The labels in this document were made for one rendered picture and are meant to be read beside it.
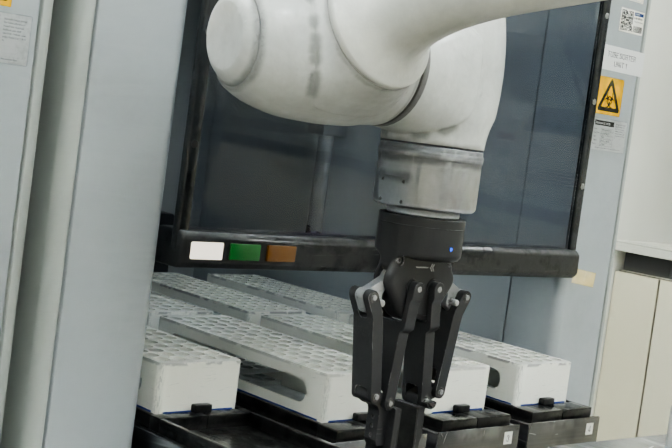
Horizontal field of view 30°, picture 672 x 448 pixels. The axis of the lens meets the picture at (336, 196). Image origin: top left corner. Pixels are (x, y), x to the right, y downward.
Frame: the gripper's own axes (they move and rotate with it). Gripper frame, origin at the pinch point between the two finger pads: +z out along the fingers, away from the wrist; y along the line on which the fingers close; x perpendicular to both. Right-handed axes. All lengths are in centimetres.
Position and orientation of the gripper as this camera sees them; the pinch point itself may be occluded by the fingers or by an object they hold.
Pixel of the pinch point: (392, 443)
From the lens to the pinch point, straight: 111.3
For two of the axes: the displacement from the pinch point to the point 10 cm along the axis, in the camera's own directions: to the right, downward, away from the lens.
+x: 6.7, 1.3, -7.3
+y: -7.3, -0.6, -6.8
